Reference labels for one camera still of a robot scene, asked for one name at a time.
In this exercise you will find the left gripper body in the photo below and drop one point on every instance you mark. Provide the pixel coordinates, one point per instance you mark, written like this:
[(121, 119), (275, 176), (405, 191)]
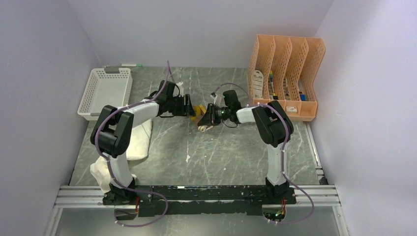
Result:
[(177, 106)]

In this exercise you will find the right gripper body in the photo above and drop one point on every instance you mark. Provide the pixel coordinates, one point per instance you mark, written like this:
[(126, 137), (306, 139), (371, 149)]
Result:
[(218, 114)]

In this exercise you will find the yellow brown bear towel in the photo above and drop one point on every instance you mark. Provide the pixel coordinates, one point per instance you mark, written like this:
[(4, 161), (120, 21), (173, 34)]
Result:
[(199, 113)]

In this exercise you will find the cream white towel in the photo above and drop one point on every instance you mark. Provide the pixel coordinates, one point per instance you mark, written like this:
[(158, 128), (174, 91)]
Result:
[(137, 150)]

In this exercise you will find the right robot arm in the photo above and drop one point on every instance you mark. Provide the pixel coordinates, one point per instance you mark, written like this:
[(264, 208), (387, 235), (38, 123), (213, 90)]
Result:
[(275, 129)]

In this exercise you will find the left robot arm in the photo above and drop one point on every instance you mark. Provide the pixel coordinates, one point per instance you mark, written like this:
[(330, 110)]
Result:
[(113, 130)]

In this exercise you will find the green white marker pen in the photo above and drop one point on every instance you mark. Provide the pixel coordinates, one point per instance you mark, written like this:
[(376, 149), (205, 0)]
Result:
[(131, 65)]

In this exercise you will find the white plastic basket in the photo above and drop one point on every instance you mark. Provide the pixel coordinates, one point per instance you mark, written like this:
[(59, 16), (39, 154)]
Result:
[(103, 89)]

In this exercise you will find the orange file organizer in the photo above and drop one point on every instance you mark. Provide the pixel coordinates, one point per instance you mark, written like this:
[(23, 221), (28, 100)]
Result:
[(283, 68)]

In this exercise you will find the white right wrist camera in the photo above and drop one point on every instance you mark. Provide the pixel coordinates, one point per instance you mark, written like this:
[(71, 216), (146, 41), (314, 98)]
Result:
[(216, 99)]

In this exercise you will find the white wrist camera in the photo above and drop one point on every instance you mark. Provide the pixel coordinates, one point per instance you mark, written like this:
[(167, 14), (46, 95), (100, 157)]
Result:
[(180, 88), (216, 99)]

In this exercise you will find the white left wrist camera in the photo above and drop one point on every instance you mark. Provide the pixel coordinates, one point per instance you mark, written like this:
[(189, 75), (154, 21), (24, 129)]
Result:
[(180, 88)]

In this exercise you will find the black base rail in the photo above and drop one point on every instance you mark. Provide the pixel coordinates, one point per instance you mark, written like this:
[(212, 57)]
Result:
[(212, 199)]

